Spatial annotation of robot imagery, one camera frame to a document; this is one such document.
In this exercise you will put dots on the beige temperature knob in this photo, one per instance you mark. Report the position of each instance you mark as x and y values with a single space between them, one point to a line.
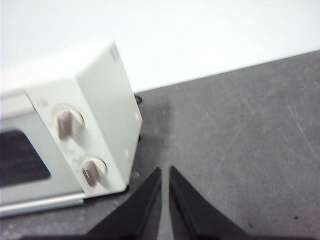
66 121

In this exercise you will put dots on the cream Toshiba toaster oven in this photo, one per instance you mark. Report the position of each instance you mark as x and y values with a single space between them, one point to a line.
105 105

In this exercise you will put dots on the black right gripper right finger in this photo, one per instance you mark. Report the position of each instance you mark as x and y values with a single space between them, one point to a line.
190 212

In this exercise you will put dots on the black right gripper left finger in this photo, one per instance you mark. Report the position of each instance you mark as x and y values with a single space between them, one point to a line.
140 212

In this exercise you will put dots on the beige timer knob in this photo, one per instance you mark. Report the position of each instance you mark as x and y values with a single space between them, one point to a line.
92 171

